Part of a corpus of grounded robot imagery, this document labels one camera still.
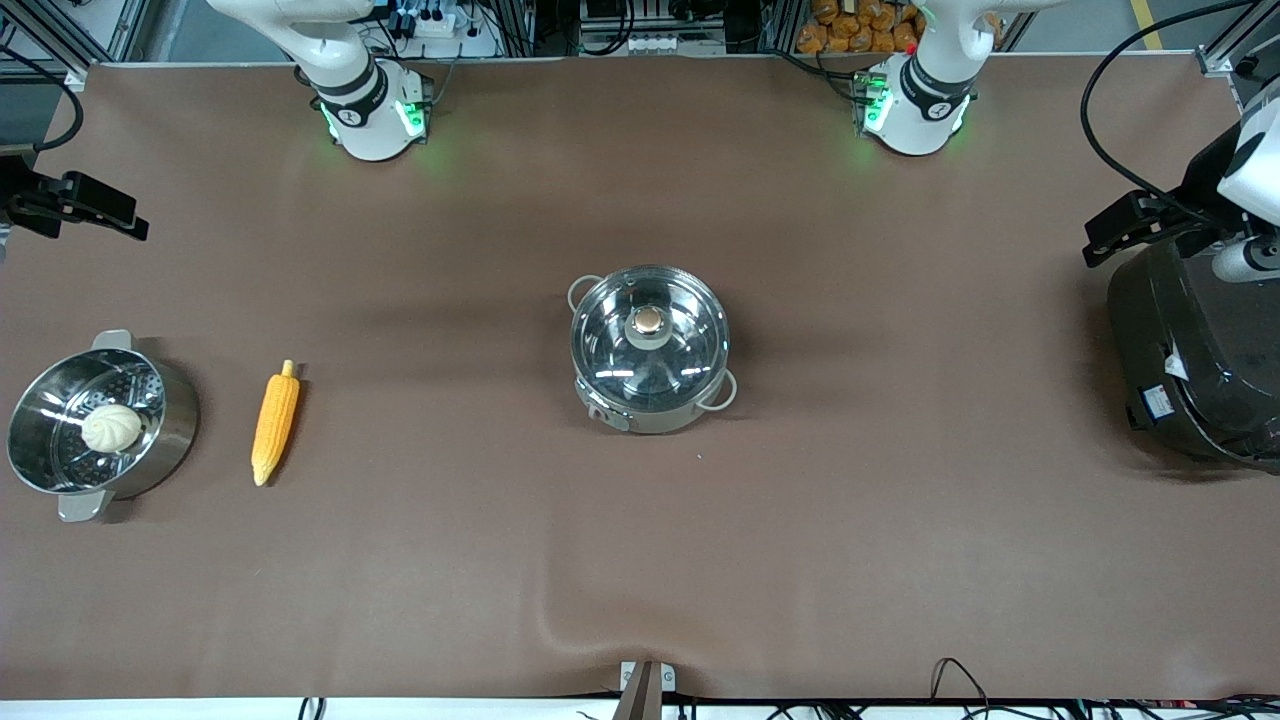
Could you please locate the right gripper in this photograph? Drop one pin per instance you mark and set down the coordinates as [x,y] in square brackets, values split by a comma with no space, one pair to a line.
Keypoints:
[18,190]

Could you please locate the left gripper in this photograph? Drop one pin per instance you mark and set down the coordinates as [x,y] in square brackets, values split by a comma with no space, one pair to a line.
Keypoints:
[1192,196]

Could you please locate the yellow corn cob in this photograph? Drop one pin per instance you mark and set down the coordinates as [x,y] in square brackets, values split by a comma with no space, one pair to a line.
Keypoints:
[275,425]

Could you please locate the round glass pot lid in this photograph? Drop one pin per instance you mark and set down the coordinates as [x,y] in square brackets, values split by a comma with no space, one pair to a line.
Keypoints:
[690,350]

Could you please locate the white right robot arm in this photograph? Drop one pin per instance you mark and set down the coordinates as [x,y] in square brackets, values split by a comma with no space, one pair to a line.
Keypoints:
[360,100]

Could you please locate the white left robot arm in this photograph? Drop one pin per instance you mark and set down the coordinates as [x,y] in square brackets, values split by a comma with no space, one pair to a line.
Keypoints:
[925,100]

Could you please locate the steel steamer pot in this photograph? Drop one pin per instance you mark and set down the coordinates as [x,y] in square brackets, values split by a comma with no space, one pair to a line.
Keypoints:
[175,420]

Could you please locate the steel electric pot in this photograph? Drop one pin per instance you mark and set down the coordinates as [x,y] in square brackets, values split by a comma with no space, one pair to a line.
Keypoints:
[650,422]

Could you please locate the black round kitchen appliance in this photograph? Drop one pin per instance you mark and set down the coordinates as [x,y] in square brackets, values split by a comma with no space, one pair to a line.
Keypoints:
[1190,370]

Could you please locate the white steamed bun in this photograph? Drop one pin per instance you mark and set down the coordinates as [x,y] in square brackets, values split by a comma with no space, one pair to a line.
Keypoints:
[111,428]

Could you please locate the bag of orange buns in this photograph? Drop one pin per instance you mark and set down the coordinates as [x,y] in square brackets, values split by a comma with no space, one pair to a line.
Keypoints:
[860,28]

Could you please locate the white power strip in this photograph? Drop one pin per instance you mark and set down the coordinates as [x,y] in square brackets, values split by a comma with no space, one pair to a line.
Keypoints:
[675,44]
[450,35]

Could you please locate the brown table mat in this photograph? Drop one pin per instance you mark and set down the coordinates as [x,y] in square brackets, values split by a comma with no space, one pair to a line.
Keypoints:
[640,560]

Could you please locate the aluminium frame profile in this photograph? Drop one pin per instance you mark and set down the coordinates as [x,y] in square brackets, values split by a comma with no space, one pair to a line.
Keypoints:
[90,30]
[1235,45]

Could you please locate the metal table edge bracket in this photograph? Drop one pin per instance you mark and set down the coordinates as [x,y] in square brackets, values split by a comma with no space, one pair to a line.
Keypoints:
[647,685]

